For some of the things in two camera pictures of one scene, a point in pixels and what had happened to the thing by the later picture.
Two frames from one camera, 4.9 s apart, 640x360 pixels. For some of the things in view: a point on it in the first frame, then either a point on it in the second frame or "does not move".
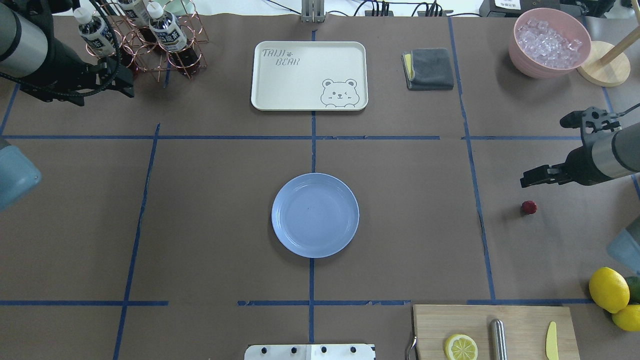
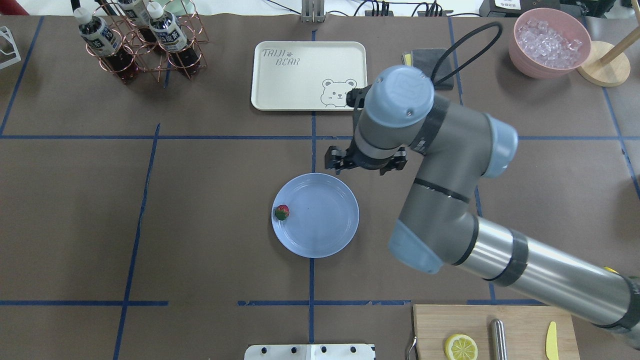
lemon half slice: x=460 y=347 does not move
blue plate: x=315 y=215 does not move
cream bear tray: x=309 y=76 does not move
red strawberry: x=529 y=207 to x=282 y=212
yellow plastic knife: x=551 y=346 does not move
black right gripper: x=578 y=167 to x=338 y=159
